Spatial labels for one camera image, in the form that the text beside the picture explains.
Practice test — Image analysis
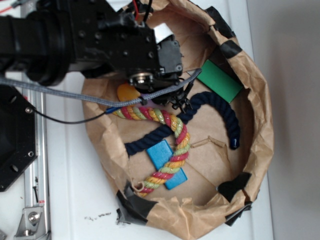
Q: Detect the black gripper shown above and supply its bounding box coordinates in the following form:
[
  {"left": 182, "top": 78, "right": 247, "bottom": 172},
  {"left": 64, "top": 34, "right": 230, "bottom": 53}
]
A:
[{"left": 67, "top": 0, "right": 194, "bottom": 114}]

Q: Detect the yellow rubber duck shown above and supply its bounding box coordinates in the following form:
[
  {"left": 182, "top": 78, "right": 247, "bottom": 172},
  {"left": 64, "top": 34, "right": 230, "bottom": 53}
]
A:
[{"left": 116, "top": 83, "right": 141, "bottom": 102}]

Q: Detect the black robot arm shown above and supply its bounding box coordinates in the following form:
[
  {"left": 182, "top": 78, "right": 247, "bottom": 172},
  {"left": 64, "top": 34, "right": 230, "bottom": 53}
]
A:
[{"left": 0, "top": 0, "right": 190, "bottom": 109}]

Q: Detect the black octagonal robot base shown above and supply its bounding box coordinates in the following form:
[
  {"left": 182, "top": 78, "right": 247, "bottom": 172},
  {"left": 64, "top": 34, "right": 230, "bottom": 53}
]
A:
[{"left": 0, "top": 85, "right": 37, "bottom": 192}]

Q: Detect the green block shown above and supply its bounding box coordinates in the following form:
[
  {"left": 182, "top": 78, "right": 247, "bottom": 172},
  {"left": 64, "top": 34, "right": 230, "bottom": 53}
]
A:
[{"left": 197, "top": 60, "right": 244, "bottom": 103}]

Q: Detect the blue block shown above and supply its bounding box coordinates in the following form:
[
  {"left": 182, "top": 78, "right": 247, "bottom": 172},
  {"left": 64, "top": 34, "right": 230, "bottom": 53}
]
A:
[{"left": 146, "top": 140, "right": 188, "bottom": 190}]

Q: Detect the brown paper bag tray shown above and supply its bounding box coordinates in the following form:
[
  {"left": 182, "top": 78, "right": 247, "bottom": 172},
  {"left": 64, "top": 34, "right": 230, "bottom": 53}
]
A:
[{"left": 86, "top": 0, "right": 274, "bottom": 240}]

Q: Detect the multicolour twisted rope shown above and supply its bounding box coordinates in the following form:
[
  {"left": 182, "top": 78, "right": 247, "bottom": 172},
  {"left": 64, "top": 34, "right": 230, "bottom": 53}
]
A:
[{"left": 111, "top": 105, "right": 191, "bottom": 198}]

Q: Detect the grey braided cable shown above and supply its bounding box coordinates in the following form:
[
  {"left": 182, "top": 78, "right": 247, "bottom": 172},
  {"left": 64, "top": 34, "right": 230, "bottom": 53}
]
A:
[{"left": 0, "top": 67, "right": 203, "bottom": 107}]

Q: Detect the black cable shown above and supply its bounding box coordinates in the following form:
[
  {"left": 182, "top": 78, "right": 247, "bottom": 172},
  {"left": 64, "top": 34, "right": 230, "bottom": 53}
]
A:
[{"left": 32, "top": 107, "right": 118, "bottom": 125}]

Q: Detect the navy blue rope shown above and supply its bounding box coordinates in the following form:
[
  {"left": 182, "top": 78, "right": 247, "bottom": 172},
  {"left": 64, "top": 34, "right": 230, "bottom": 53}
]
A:
[{"left": 124, "top": 91, "right": 241, "bottom": 157}]

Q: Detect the aluminium rail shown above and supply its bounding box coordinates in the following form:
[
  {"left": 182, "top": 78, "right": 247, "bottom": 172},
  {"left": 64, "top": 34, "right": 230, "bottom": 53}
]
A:
[{"left": 13, "top": 72, "right": 52, "bottom": 240}]

